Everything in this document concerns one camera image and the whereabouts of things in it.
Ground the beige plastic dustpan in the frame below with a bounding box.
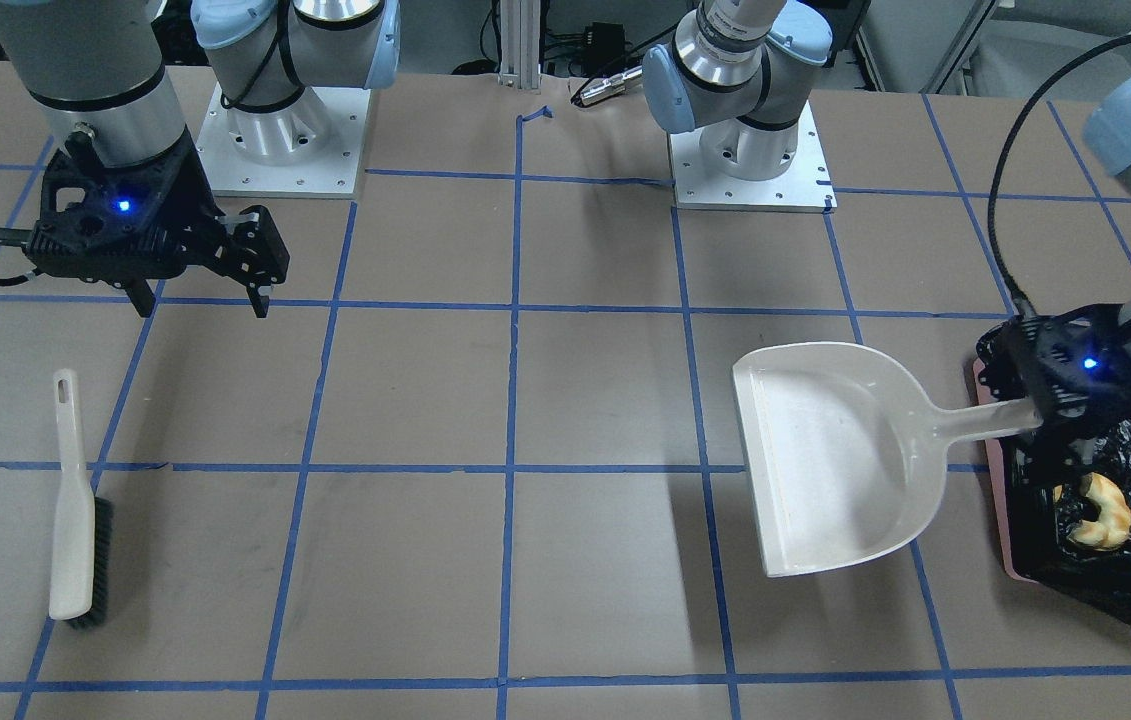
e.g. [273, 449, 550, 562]
[731, 341, 1042, 578]

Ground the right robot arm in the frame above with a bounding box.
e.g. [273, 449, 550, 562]
[0, 1, 400, 318]

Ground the black braided cable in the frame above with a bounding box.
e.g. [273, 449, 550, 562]
[987, 25, 1131, 321]

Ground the black power adapter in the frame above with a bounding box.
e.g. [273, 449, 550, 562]
[580, 21, 625, 67]

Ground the aluminium frame post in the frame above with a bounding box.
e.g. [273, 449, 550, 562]
[497, 0, 543, 94]

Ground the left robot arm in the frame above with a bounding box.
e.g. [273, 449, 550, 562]
[641, 1, 1131, 462]

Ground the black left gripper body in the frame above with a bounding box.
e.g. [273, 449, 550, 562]
[1000, 305, 1131, 471]

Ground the pink bin with black bag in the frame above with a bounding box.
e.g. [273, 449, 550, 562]
[973, 304, 1131, 625]

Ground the silver connector plug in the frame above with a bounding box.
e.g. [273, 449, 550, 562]
[570, 67, 644, 109]

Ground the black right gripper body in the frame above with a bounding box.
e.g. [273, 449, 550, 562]
[25, 128, 290, 290]

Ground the pale melon slice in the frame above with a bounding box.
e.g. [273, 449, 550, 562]
[1067, 471, 1131, 552]

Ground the beige hand brush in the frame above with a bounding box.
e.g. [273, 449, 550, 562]
[48, 368, 113, 630]

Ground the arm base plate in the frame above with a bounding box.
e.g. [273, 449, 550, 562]
[667, 102, 838, 212]
[196, 87, 374, 200]

